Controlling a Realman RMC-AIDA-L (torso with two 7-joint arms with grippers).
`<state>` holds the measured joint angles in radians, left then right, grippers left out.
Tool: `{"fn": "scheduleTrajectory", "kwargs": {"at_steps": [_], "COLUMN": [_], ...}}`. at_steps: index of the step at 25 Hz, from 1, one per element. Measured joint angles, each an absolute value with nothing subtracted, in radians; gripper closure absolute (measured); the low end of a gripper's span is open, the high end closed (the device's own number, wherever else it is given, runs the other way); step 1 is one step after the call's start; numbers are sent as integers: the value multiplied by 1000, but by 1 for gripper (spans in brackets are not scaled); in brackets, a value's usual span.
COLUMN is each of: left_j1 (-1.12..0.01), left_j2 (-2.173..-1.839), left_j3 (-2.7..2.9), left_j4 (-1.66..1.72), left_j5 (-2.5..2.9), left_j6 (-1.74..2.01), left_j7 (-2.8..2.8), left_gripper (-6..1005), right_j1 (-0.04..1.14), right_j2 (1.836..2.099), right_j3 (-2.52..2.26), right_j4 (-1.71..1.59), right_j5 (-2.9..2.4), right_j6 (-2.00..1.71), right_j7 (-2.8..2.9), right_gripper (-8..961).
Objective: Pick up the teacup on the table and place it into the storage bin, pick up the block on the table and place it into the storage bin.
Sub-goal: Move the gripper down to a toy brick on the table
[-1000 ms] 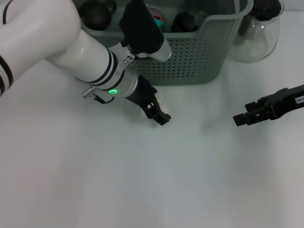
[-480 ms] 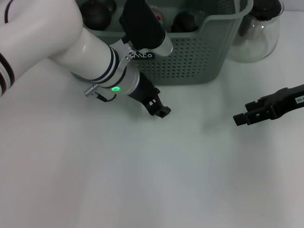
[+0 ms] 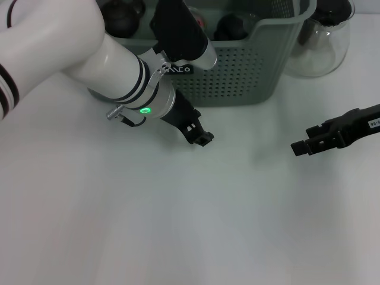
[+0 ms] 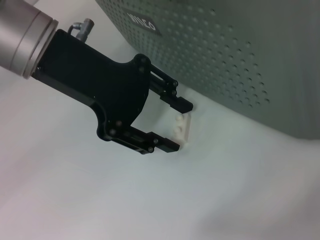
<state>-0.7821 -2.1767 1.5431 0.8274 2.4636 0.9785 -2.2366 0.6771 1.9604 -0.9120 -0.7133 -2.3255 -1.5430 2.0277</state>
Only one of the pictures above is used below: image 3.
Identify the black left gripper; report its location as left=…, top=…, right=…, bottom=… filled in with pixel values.
left=159, top=90, right=216, bottom=148

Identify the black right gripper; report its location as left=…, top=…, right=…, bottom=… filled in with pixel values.
left=290, top=103, right=380, bottom=157

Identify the glass teacup black sleeve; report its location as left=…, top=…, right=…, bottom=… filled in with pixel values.
left=213, top=13, right=249, bottom=42
left=188, top=5, right=209, bottom=34

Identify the grey perforated plastic storage bin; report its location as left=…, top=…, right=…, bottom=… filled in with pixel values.
left=87, top=0, right=318, bottom=107

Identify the glass pitcher with black lid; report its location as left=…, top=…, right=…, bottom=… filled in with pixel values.
left=284, top=0, right=356, bottom=78

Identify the dark clay teapot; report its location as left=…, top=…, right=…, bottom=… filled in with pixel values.
left=100, top=0, right=147, bottom=39

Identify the left arm signal cable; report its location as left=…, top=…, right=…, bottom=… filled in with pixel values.
left=105, top=104, right=147, bottom=128

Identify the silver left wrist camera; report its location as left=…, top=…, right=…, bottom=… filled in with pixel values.
left=150, top=0, right=219, bottom=70

